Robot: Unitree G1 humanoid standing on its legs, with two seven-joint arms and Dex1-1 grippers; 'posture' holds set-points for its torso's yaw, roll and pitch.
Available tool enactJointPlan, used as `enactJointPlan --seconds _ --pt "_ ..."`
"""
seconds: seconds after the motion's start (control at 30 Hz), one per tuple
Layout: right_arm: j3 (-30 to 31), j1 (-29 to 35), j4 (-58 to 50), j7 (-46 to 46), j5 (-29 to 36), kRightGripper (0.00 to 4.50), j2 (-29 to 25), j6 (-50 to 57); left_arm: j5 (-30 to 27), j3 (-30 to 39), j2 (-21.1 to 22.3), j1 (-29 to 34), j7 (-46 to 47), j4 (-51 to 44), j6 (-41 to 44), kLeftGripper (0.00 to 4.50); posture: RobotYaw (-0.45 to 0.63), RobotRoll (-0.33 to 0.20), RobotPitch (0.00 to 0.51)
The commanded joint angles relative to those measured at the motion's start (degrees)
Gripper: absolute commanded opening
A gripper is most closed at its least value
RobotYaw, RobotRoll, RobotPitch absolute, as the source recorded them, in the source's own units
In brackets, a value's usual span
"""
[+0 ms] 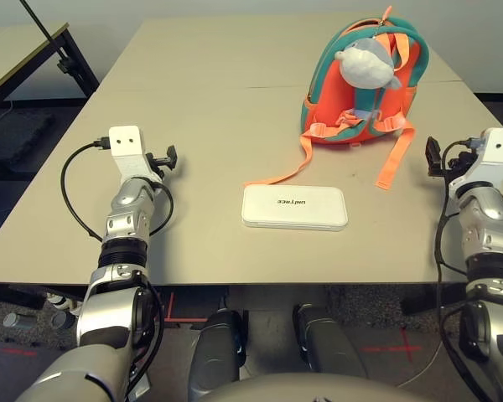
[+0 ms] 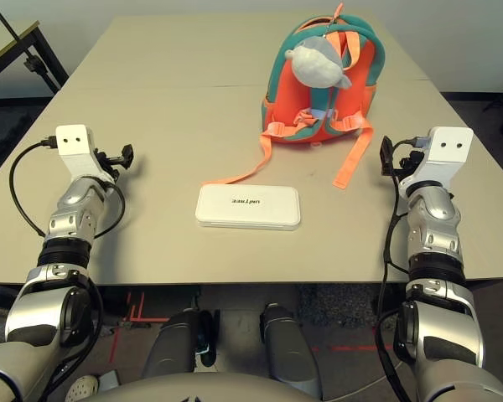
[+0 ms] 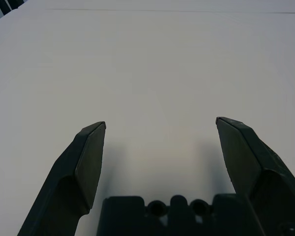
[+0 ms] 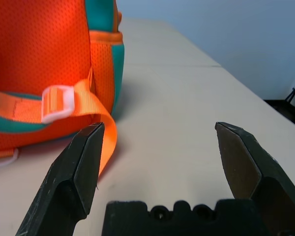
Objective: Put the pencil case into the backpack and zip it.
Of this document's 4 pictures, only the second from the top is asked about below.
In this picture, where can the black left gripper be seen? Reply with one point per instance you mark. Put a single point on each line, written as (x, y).
(109, 165)

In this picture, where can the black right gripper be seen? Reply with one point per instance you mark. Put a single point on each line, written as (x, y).
(408, 163)

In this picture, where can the grey plush toy pendant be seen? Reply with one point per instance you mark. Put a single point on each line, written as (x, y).
(314, 63)

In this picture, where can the orange teal backpack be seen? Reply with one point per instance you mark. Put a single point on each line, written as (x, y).
(285, 84)

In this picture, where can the white pencil case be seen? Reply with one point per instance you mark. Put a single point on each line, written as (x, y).
(247, 211)

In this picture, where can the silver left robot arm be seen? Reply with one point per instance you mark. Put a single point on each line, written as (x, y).
(67, 209)

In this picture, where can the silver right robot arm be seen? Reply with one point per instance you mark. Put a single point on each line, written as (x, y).
(434, 218)

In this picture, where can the black pole clamp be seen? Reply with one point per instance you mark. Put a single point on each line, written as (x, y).
(33, 65)

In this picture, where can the thin black pole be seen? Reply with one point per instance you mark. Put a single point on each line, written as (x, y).
(2, 17)

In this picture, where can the grey robot left leg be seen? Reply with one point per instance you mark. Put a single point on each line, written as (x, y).
(172, 347)

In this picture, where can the grey robot leg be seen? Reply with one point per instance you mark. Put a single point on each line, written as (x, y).
(172, 347)
(289, 347)

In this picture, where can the grey robot right leg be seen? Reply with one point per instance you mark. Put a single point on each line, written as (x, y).
(289, 347)

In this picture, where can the white perforated shoe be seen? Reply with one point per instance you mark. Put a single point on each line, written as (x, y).
(81, 387)

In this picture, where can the grey robot torso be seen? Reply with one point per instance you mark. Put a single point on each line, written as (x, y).
(193, 389)

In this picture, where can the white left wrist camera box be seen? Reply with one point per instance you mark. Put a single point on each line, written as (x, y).
(73, 142)

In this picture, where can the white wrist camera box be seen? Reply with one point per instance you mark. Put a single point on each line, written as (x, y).
(448, 151)
(73, 142)

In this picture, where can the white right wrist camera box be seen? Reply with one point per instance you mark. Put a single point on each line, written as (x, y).
(448, 151)

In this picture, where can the side table with black frame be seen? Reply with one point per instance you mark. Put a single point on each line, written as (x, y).
(50, 54)

